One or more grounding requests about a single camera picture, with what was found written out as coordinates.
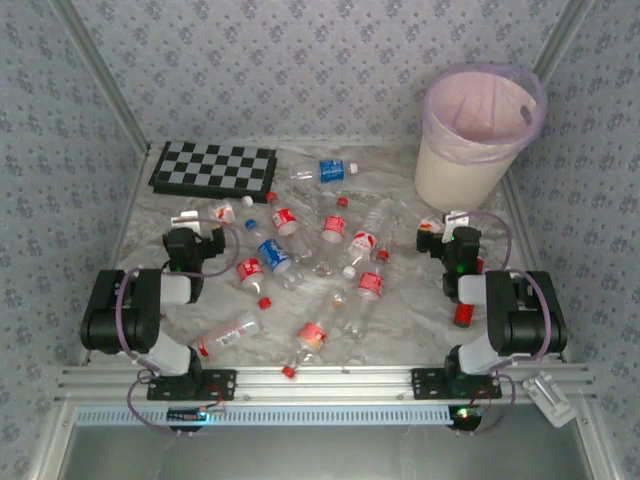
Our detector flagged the blue-label bottle with blue cap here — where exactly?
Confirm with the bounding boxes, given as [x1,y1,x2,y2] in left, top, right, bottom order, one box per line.
[243,218,306,291]

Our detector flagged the white-label clear plastic bottle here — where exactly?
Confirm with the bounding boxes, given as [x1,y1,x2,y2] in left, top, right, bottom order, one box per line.
[196,311,262,357]

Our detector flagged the large bottle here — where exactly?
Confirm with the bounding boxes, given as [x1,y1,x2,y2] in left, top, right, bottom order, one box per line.
[342,202,399,280]

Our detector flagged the cream waste bin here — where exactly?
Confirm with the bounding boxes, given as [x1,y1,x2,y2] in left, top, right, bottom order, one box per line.
[413,64,549,214]

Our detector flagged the pink plastic bin liner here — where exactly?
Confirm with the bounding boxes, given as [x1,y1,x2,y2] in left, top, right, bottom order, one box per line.
[422,63,549,165]

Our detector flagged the red glitter tube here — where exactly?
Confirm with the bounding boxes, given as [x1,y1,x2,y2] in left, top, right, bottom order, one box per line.
[452,256,486,330]

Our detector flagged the black and grey chessboard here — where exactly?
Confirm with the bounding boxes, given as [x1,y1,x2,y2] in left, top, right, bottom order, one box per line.
[148,140,278,204]

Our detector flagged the blue-label bottle with white cap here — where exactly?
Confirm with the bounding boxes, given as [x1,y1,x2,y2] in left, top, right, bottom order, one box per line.
[288,158,360,185]

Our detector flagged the left circuit board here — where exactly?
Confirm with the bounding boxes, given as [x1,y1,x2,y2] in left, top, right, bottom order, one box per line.
[166,407,210,424]

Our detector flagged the circuit board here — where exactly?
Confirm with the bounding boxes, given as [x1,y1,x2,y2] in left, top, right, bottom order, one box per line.
[448,404,485,432]
[166,407,210,424]

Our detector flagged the right circuit board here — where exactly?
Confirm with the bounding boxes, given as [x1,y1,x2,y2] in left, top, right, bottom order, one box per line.
[448,404,485,432]

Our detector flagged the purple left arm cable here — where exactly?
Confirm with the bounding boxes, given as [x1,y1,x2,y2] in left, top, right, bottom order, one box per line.
[114,217,242,436]

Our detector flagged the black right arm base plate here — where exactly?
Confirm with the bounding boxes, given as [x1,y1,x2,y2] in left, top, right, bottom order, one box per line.
[410,367,503,401]

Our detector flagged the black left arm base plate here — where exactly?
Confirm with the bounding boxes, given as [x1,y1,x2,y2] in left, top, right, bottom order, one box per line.
[146,368,238,403]

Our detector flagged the white plastic bracket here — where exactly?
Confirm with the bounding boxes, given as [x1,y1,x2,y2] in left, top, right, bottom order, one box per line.
[521,372,577,429]

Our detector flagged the aluminium front rail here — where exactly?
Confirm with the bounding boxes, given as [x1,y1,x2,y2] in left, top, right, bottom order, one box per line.
[53,363,597,405]

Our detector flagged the aluminium frame post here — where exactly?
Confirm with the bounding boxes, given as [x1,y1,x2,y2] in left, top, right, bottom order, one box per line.
[530,0,599,87]
[49,0,152,154]

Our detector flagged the light blue slotted cable duct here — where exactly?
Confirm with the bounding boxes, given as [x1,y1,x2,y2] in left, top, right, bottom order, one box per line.
[74,404,455,427]

